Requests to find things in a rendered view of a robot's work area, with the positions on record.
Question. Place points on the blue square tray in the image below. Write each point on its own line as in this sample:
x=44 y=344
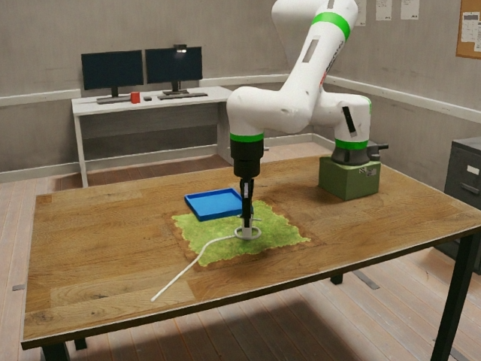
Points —
x=215 y=204

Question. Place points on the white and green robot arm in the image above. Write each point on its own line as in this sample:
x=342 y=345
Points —
x=291 y=109

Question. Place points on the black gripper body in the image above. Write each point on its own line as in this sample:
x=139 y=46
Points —
x=247 y=170

